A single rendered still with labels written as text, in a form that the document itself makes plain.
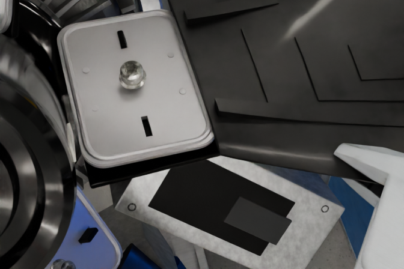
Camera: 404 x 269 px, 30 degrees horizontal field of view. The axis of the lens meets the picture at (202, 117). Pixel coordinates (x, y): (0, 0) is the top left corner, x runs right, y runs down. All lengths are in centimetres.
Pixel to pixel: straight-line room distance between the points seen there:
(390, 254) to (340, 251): 127
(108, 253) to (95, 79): 12
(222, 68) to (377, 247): 12
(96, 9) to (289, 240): 21
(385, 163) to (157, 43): 13
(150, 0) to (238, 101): 21
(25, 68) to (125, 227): 28
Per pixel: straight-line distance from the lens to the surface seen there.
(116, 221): 62
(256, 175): 52
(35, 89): 33
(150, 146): 36
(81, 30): 40
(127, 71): 37
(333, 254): 161
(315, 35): 39
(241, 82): 37
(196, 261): 151
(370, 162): 35
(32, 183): 34
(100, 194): 65
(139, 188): 50
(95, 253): 45
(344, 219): 147
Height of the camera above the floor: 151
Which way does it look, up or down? 62 degrees down
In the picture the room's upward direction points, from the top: 2 degrees counter-clockwise
